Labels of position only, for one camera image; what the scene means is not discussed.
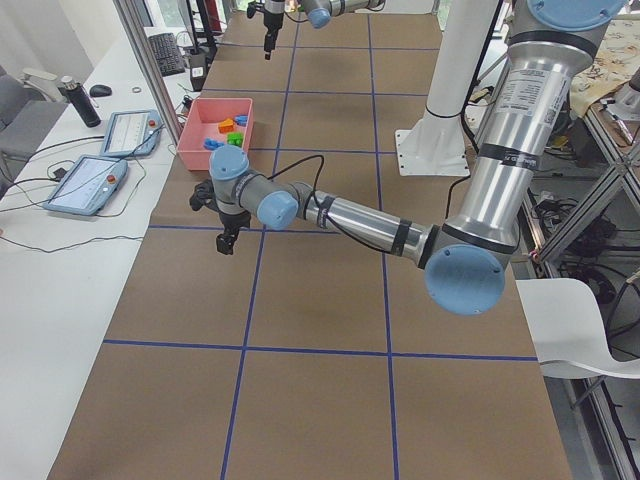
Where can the pink plastic box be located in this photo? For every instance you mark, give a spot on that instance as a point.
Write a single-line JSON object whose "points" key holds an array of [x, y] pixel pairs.
{"points": [[201, 123]]}

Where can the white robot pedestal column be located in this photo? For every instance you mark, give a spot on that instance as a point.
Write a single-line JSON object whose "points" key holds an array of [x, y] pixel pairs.
{"points": [[435, 145]]}

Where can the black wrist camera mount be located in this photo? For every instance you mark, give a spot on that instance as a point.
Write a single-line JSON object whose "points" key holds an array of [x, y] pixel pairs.
{"points": [[203, 196]]}

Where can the white chair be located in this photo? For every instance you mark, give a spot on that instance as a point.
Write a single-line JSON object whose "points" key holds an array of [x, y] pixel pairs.
{"points": [[567, 331]]}

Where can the black water bottle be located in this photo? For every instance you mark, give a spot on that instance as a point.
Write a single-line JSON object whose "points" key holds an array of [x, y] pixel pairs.
{"points": [[77, 96]]}

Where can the long blue four-stud block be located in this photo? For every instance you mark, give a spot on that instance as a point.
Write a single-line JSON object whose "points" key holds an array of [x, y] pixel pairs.
{"points": [[212, 144]]}

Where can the black keyboard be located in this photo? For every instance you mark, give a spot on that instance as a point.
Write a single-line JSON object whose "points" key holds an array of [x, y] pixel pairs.
{"points": [[167, 54]]}

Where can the small blue single-stud block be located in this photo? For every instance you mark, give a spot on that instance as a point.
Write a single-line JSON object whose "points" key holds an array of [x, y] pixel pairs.
{"points": [[241, 120]]}

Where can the orange sloped block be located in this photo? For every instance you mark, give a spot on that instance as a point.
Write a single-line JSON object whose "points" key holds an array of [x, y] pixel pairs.
{"points": [[226, 126]]}

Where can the aluminium frame post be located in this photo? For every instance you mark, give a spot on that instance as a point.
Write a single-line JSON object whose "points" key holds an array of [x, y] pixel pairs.
{"points": [[131, 22]]}

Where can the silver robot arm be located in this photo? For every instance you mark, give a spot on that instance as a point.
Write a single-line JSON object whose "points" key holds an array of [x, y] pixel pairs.
{"points": [[464, 259], [318, 14]]}

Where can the blue teach pendant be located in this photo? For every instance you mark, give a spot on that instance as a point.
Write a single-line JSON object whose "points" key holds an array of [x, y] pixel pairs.
{"points": [[87, 186], [131, 134]]}

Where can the black computer mouse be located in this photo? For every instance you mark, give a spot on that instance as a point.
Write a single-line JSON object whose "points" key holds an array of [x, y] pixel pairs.
{"points": [[100, 91]]}

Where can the lower blue teach pendant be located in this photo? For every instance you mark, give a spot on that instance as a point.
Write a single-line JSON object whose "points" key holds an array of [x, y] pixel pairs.
{"points": [[87, 186]]}

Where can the green block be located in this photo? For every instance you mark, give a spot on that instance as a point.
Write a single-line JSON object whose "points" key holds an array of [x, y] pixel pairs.
{"points": [[235, 138]]}

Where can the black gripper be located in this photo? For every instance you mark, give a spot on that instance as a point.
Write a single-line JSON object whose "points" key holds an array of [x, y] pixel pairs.
{"points": [[231, 220], [273, 19]]}

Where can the upper blue teach pendant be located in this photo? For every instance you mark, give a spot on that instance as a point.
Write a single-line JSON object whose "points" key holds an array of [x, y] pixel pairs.
{"points": [[131, 134]]}

